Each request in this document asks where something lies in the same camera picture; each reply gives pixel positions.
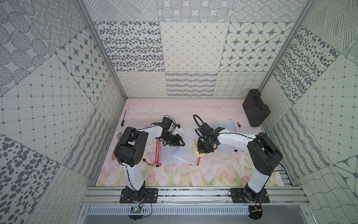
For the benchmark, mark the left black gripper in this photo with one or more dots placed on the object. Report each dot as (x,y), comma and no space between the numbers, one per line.
(172,138)

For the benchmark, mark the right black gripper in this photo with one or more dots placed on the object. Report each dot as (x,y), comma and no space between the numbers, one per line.
(201,150)

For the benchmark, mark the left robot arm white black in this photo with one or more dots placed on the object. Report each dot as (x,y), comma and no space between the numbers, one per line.
(129,152)

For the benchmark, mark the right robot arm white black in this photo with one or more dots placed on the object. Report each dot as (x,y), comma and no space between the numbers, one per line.
(264,154)

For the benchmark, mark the black red screwdriver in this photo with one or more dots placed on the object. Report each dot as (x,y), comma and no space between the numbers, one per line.
(123,120)

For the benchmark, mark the black plastic case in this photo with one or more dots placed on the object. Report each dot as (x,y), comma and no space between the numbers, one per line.
(255,109)

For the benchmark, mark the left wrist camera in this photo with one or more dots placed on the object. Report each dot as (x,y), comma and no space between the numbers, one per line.
(170,124)

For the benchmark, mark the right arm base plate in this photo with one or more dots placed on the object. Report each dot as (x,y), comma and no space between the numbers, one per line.
(247,195)

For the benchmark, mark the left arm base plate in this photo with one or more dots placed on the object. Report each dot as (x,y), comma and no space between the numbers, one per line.
(129,195)

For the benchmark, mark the aluminium mounting rail frame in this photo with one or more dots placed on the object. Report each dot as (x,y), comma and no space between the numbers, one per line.
(191,201)

